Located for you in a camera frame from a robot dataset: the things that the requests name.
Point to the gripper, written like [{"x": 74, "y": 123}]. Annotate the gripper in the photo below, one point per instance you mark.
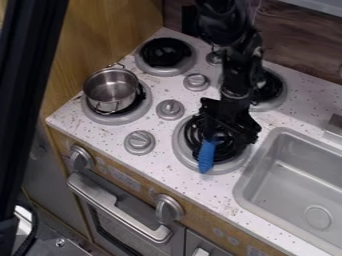
[{"x": 229, "y": 120}]

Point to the blue tool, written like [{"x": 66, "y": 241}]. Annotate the blue tool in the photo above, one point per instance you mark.
[{"x": 206, "y": 156}]

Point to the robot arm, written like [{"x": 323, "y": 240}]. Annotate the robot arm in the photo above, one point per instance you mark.
[{"x": 231, "y": 40}]

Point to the toy stove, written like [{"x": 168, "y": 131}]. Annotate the toy stove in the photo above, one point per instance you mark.
[{"x": 170, "y": 109}]

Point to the toy sink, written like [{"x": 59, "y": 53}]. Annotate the toy sink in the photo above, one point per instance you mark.
[{"x": 294, "y": 180}]

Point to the silver pot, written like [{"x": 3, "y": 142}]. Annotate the silver pot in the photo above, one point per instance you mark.
[{"x": 111, "y": 88}]

